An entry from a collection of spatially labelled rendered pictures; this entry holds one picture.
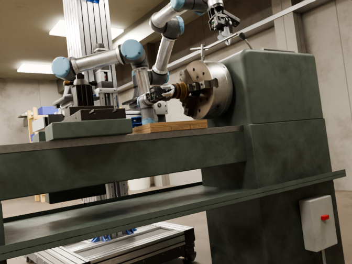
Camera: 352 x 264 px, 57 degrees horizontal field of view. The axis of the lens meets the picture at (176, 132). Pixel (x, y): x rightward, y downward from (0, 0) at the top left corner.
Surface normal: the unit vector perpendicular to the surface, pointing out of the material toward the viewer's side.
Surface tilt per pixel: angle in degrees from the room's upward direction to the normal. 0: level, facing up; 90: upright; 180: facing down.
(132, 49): 89
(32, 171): 90
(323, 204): 90
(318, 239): 90
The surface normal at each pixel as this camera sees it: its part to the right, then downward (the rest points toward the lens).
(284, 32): -0.79, 0.06
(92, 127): 0.50, -0.11
